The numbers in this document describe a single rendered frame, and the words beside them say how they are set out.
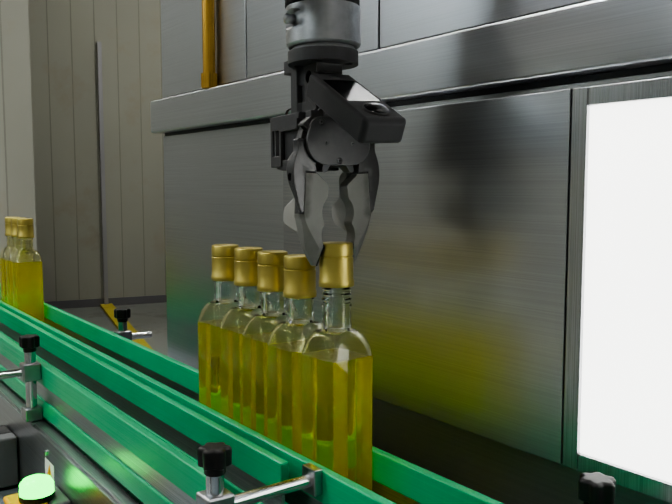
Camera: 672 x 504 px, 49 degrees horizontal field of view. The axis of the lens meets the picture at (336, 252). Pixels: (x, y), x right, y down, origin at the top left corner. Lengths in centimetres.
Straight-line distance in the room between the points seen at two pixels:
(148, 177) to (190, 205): 672
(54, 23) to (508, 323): 758
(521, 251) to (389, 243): 19
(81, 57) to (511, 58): 746
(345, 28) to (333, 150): 12
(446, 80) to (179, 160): 71
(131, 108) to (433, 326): 738
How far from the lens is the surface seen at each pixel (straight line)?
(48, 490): 109
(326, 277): 73
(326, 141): 73
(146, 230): 809
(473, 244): 77
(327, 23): 74
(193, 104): 131
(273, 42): 114
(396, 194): 85
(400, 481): 77
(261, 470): 79
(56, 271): 802
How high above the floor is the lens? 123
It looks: 5 degrees down
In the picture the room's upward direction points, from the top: straight up
